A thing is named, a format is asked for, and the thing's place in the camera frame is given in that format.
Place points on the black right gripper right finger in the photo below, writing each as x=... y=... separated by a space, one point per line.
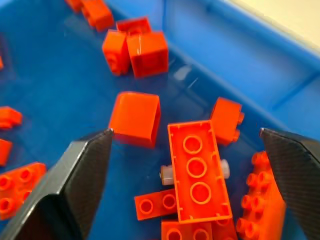
x=297 y=175

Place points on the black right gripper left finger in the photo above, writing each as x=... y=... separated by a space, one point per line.
x=75 y=180

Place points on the blue plastic bin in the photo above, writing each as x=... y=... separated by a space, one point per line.
x=62 y=87

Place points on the long orange building brick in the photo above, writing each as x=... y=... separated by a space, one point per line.
x=197 y=170
x=262 y=205

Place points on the white cylindrical battery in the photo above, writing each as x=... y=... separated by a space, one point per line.
x=167 y=175

